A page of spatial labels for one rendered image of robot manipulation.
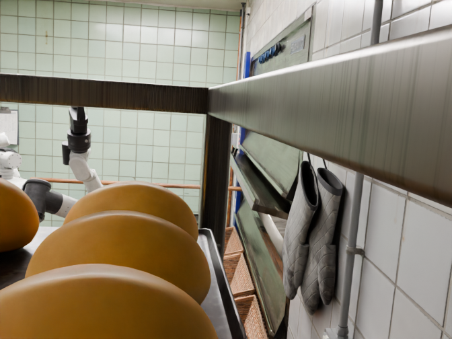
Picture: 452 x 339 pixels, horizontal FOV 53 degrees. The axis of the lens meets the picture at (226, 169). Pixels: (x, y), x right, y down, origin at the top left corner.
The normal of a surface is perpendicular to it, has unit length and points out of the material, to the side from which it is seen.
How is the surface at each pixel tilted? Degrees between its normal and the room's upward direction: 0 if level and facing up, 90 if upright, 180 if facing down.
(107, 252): 52
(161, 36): 90
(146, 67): 90
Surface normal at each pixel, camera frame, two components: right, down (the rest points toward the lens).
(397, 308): -1.00, -0.06
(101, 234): 0.04, -0.63
